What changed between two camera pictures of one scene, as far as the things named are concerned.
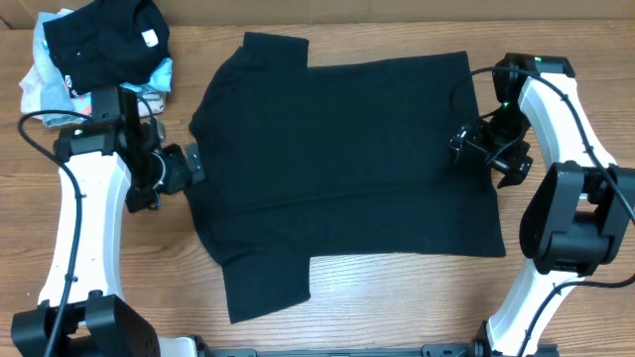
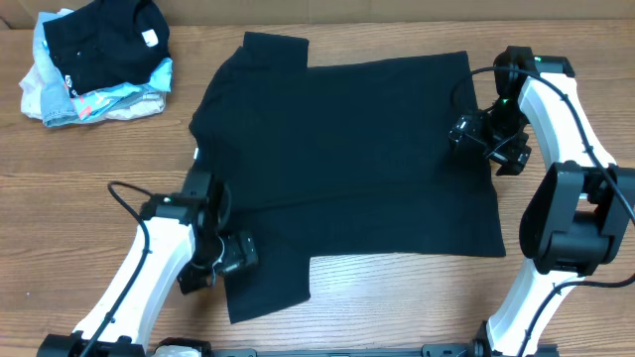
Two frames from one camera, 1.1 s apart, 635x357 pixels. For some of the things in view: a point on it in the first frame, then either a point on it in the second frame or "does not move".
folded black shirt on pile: x=108 y=45 does not move
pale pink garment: x=31 y=97 does not move
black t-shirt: x=352 y=160 does not move
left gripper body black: x=188 y=165 to x=230 y=259
